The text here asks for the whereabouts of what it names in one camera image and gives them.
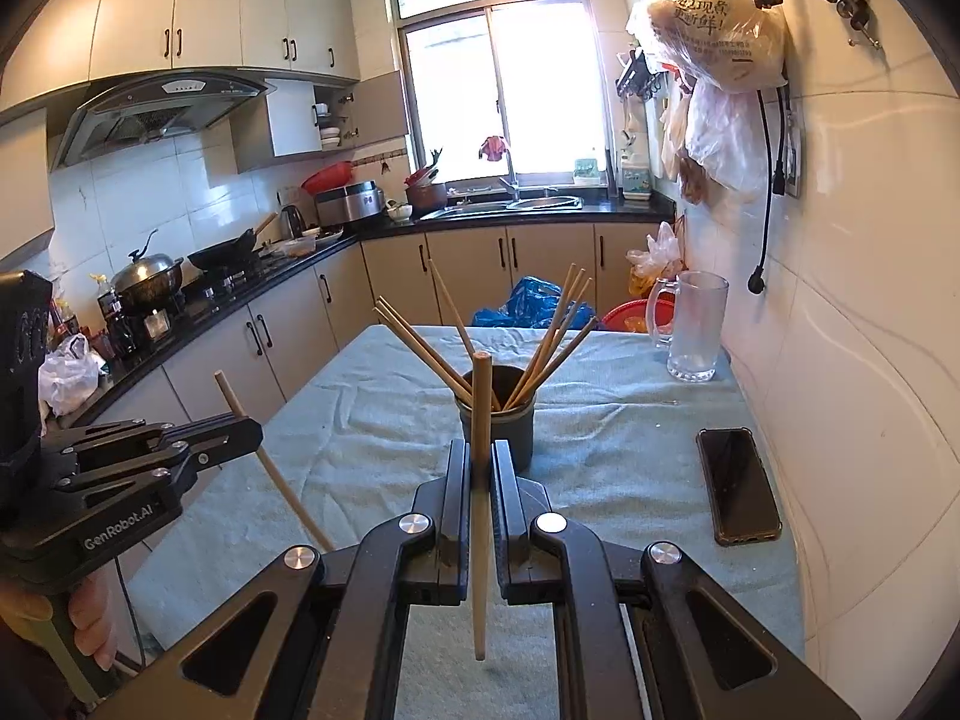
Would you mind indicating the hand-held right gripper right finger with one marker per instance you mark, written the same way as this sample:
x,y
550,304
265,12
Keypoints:
x,y
506,525

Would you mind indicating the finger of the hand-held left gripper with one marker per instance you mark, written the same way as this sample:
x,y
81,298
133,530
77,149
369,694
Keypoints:
x,y
225,433
142,472

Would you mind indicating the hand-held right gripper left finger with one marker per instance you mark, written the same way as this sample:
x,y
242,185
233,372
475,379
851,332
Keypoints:
x,y
454,525

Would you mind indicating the long wooden chopstick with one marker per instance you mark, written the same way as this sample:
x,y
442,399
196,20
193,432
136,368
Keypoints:
x,y
480,630
289,495

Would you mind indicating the dark grey utensil holder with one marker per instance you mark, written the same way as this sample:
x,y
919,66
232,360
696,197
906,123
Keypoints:
x,y
514,435

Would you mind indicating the bunch of wooden chopsticks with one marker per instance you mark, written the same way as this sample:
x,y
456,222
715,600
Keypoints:
x,y
546,341

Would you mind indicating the person's left forearm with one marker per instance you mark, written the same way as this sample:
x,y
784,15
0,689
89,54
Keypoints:
x,y
26,682

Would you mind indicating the person's left hand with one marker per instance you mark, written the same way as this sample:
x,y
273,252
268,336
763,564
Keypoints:
x,y
94,615

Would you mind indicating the small glass jar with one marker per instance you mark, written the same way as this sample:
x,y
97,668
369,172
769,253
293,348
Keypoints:
x,y
156,322

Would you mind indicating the grey-blue tablecloth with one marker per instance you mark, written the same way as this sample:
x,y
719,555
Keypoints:
x,y
615,450

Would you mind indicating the gas stove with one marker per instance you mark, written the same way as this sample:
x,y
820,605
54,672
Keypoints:
x,y
217,283

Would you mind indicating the dark sauce bottles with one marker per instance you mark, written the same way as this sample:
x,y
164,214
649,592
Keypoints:
x,y
109,315

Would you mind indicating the steel pot with lid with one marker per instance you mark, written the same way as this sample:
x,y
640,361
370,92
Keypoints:
x,y
146,274

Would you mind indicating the black frying pan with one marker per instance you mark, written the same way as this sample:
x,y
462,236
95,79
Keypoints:
x,y
225,251

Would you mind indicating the blue plastic bag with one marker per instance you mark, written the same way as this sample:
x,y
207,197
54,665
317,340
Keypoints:
x,y
525,304

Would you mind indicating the steel kettle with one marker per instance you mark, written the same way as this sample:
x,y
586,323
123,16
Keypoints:
x,y
292,221

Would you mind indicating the black smartphone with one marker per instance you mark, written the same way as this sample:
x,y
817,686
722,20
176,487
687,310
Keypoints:
x,y
739,484

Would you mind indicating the beige lower kitchen cabinets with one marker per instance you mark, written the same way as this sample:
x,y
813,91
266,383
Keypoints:
x,y
397,270

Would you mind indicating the beige kitchen cabinets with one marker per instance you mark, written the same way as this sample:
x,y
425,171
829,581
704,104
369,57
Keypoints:
x,y
397,270
210,0

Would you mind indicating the red plastic basket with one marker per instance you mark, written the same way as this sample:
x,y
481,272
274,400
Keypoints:
x,y
634,315

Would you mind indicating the silver rice cooker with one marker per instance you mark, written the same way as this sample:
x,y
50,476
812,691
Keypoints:
x,y
349,202

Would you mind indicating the glass beer mug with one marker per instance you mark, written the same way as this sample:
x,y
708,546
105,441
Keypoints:
x,y
694,330

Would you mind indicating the red plastic basin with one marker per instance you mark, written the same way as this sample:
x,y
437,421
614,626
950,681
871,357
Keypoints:
x,y
326,178

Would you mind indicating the small white bowl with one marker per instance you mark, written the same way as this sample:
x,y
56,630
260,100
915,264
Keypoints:
x,y
397,211

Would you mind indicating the clear bag with orange food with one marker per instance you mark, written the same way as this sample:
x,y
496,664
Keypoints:
x,y
652,262

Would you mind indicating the brown clay pot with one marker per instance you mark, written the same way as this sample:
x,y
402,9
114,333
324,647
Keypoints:
x,y
426,196

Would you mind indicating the steel kitchen sink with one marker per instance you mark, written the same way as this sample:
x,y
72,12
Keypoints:
x,y
517,205

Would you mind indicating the range hood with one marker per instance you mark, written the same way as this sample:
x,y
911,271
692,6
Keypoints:
x,y
161,109

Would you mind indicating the open cabinet with bowls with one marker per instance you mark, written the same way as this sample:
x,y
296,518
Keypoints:
x,y
322,116

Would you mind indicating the steel faucet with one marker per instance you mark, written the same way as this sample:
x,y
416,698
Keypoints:
x,y
511,176

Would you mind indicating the green sponge box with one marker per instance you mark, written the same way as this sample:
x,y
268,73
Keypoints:
x,y
587,171

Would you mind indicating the dish soap bottle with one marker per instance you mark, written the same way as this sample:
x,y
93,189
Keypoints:
x,y
636,180

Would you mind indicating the red cloth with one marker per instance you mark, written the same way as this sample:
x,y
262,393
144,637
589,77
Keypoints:
x,y
493,148

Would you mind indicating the beige upper kitchen cabinets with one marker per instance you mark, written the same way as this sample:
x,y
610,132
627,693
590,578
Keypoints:
x,y
210,0

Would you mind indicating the kitchen window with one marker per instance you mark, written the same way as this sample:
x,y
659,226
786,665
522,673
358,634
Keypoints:
x,y
525,82

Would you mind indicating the white hanging plastic bag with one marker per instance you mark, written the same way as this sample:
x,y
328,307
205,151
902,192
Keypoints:
x,y
720,135

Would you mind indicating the large clear hanging bag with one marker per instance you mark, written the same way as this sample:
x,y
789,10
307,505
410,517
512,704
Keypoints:
x,y
712,22

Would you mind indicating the wall power outlet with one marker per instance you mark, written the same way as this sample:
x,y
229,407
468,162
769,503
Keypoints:
x,y
791,165

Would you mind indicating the black wall hook rack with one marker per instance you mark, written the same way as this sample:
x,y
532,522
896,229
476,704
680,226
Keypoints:
x,y
637,76

